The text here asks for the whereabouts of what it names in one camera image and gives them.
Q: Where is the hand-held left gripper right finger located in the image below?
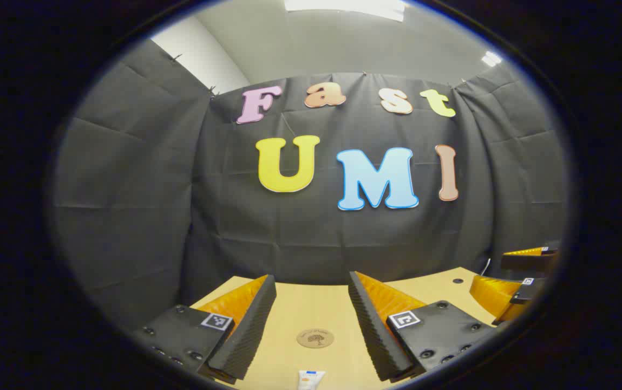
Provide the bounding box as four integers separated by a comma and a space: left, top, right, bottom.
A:
350, 271, 498, 382

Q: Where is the long ceiling light panel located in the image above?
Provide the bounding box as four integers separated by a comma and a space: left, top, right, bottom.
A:
284, 0, 408, 22

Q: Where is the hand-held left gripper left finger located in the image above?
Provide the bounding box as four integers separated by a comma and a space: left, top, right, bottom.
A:
132, 275, 277, 385

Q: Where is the white toothpaste tube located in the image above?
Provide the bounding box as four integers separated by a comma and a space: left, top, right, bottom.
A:
298, 370, 326, 390

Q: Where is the light wooden desktop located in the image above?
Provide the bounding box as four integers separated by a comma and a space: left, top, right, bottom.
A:
189, 266, 498, 390

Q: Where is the round cork coaster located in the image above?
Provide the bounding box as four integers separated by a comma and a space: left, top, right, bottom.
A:
296, 328, 335, 349

